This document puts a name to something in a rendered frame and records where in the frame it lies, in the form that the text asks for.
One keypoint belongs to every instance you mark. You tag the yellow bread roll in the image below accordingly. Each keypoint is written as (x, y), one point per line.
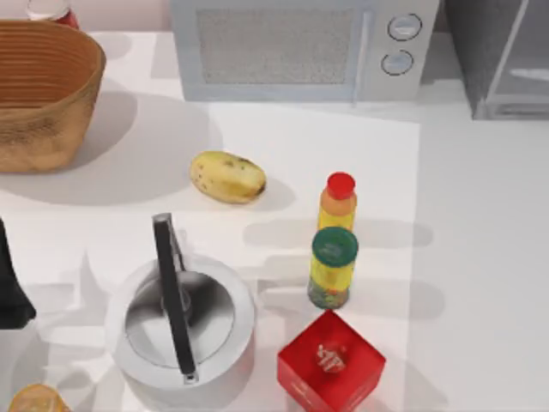
(227, 177)

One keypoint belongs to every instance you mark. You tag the red capped yellow bottle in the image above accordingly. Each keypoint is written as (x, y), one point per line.
(339, 206)

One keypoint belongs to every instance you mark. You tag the green capped yellow bottle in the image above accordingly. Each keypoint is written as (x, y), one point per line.
(332, 270)

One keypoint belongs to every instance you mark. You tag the pale microwave oven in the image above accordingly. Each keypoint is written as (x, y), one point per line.
(274, 47)

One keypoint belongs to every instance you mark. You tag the red cube box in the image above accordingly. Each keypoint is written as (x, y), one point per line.
(330, 365)

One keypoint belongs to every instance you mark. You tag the microwave knob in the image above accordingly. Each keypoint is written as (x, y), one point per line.
(397, 62)
(405, 25)

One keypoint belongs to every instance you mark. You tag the brown woven basket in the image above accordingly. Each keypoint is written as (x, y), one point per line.
(40, 111)

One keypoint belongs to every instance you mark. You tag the grey cabinet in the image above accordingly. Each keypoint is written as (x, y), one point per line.
(506, 56)

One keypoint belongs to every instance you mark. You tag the orange translucent cup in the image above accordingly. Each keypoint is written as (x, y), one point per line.
(36, 399)

